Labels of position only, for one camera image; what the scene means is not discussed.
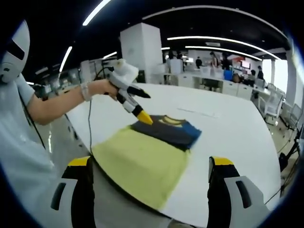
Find yellow garment blue grey sleeves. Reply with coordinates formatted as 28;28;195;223
91;114;202;211

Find black cable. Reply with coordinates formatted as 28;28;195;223
87;67;115;154
19;94;47;151

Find white pillar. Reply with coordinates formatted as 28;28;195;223
120;22;164;84

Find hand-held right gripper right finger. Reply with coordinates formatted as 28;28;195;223
207;155;271;228

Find person's left hand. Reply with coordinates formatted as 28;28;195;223
88;79;119;102

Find white worn device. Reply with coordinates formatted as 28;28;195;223
0;20;31;84

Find black tripod stand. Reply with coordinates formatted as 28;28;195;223
278;123;302;173

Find white wrist strap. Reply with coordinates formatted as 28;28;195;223
80;81;93;103

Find long ceiling light strip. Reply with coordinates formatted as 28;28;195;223
184;46;264;62
167;35;283;60

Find row of white cabinets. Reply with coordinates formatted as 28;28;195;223
163;72;256;102

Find row of grey office chairs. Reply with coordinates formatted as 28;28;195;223
257;82;304;130

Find white flat strip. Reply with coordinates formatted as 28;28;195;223
177;108;220;119

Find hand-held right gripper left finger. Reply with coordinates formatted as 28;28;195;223
35;156;96;228

